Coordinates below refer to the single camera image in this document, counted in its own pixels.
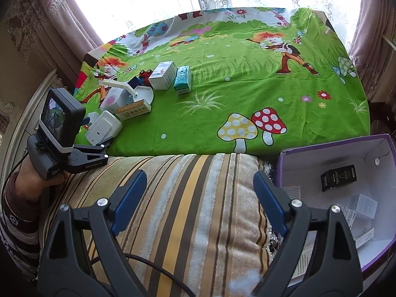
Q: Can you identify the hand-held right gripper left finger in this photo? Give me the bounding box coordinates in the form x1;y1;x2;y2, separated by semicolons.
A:
37;170;147;297

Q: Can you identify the person's left hand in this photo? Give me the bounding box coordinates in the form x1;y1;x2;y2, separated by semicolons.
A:
14;161;67;204

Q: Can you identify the person's left forearm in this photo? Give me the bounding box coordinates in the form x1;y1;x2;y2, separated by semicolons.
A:
0;170;51;282

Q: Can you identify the striped cushion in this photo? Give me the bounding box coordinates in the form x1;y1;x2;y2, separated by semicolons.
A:
39;153;279;297

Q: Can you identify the orange and white box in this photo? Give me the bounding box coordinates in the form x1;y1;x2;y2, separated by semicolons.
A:
115;99;152;122

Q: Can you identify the red toy car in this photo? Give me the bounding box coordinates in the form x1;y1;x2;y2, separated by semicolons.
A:
138;69;153;85

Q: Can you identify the black box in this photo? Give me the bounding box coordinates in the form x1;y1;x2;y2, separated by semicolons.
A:
320;165;357;192

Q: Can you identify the green cartoon printed tablecloth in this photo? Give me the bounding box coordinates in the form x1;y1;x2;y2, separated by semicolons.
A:
74;6;372;161

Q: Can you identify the purple cardboard box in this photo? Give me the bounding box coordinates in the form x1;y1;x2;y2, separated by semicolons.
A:
276;134;396;280

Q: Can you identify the white carved dresser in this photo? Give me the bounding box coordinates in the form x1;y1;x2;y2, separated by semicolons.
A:
0;68;75;161

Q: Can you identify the white plastic bracket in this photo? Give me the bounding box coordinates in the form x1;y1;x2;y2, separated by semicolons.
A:
103;79;139;98

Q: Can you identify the mauve curtain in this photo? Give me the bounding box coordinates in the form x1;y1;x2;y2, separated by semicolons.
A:
348;0;396;78
6;0;106;78

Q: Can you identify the white fluff tuft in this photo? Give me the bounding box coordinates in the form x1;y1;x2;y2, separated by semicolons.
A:
229;269;263;297

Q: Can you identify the white box with pink print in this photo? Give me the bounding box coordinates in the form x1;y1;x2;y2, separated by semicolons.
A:
148;61;177;91

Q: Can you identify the black cable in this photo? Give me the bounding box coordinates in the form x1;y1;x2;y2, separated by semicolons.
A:
90;253;197;297

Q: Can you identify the small white box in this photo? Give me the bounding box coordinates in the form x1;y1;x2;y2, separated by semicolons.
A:
349;193;378;220

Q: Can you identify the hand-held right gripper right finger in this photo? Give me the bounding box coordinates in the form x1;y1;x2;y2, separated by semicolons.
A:
250;171;364;297

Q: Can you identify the white device box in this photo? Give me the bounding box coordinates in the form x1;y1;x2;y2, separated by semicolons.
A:
84;110;123;147

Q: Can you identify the teal box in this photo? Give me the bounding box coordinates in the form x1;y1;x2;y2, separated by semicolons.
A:
173;66;192;96

